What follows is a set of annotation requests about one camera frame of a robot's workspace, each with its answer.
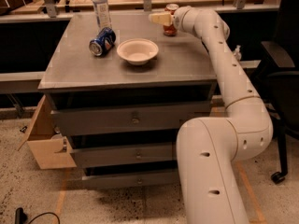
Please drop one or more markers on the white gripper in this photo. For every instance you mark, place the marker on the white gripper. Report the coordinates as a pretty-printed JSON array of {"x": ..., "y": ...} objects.
[{"x": 177, "y": 19}]

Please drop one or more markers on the white paper bowl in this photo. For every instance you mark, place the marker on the white paper bowl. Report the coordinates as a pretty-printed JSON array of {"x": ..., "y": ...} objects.
[{"x": 137, "y": 51}]

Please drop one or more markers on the clear plastic water bottle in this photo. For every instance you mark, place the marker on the clear plastic water bottle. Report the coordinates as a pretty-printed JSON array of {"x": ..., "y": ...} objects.
[{"x": 101, "y": 10}]

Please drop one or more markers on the middle grey drawer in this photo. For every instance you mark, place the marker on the middle grey drawer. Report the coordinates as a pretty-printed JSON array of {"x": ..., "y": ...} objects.
[{"x": 121, "y": 155}]

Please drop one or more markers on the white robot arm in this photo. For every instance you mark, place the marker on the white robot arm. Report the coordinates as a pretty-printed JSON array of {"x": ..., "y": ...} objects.
[{"x": 206, "y": 147}]

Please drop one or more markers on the grey drawer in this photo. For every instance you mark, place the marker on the grey drawer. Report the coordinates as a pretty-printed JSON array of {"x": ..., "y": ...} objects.
[
  {"x": 139, "y": 179},
  {"x": 121, "y": 155},
  {"x": 126, "y": 119}
]

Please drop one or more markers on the hand sanitizer bottle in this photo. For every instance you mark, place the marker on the hand sanitizer bottle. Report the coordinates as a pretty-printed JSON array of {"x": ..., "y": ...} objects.
[{"x": 237, "y": 52}]

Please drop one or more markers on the blue soda can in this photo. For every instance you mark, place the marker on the blue soda can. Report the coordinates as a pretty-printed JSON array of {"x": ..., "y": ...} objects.
[{"x": 103, "y": 43}]

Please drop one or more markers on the black office chair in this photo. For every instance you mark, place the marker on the black office chair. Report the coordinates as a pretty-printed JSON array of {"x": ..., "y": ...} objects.
[{"x": 277, "y": 79}]

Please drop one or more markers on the grey drawer cabinet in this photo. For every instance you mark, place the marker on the grey drawer cabinet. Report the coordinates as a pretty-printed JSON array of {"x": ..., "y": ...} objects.
[{"x": 74, "y": 79}]

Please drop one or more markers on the cardboard box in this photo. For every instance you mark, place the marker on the cardboard box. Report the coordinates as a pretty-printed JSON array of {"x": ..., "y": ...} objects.
[{"x": 50, "y": 149}]

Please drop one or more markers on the top grey drawer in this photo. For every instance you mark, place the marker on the top grey drawer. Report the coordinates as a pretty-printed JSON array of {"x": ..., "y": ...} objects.
[{"x": 126, "y": 119}]

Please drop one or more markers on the red coke can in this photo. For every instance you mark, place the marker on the red coke can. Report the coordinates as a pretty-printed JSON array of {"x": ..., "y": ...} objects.
[{"x": 169, "y": 29}]

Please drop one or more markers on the grey metal rail frame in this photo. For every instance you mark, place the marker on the grey metal rail frame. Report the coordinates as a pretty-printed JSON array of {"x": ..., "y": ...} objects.
[{"x": 27, "y": 42}]

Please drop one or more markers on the bottom grey drawer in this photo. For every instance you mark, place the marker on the bottom grey drawer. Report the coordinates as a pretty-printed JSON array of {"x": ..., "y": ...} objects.
[{"x": 139, "y": 179}]

